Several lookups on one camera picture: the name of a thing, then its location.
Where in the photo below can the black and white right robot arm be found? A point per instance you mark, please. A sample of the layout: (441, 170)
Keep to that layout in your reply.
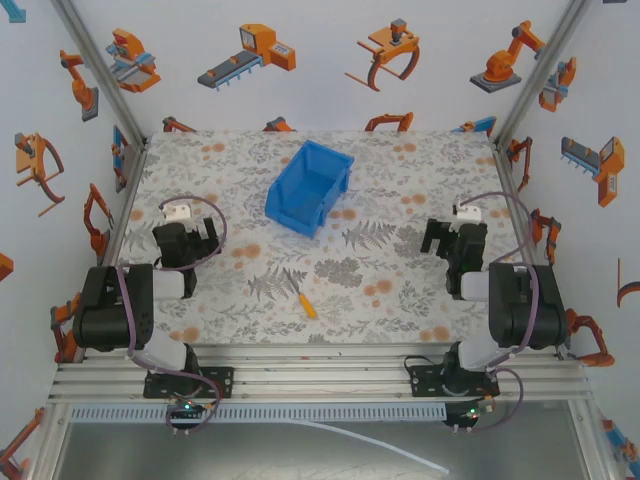
(525, 310)

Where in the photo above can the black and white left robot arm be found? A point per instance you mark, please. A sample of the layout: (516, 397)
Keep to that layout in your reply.
(110, 310)

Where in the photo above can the blue plastic bin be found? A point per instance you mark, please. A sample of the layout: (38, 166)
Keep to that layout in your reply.
(300, 200)

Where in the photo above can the floral patterned table mat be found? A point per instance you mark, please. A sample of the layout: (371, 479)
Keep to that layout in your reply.
(375, 200)

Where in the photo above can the right circuit board with LED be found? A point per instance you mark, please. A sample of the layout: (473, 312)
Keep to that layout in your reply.
(475, 412)

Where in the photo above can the circuit board with led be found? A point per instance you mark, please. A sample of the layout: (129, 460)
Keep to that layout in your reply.
(475, 412)
(186, 409)

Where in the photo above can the left circuit board with LED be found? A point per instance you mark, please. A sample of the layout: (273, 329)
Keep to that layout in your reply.
(186, 409)

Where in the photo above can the thin white tube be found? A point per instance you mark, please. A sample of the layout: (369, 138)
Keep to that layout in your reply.
(400, 447)

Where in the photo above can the grey metal sheet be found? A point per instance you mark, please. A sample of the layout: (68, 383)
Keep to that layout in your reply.
(250, 455)

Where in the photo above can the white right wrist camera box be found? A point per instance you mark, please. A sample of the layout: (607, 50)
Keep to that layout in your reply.
(467, 214)

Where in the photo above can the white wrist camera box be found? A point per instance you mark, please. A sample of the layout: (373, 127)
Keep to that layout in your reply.
(467, 214)
(176, 212)

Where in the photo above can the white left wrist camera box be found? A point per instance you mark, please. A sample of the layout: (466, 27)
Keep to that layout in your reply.
(176, 212)

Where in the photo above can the aluminium base frame rail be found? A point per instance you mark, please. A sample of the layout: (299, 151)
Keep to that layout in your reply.
(320, 372)

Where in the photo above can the aluminium frame post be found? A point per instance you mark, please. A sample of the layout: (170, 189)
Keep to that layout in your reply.
(540, 70)
(97, 65)

